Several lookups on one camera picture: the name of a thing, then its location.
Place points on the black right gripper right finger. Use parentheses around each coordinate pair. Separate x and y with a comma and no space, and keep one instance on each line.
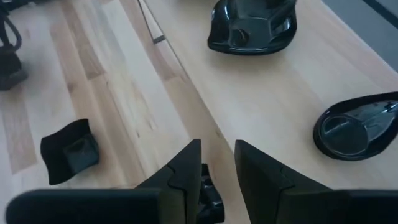
(267,196)

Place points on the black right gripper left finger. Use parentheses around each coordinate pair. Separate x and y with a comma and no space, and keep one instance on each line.
(180,189)

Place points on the black square mini plate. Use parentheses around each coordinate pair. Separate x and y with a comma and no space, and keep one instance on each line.
(211,199)
(68,152)

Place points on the black teardrop mini plate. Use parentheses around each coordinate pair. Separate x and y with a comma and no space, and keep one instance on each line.
(351,130)

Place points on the black leaf-shaped mini plate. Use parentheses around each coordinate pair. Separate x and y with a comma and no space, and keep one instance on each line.
(252,28)

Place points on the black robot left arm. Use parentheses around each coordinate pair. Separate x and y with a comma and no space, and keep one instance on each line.
(9,65)

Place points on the small wooden shelf black legs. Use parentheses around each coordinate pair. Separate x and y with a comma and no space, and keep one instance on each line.
(264,93)

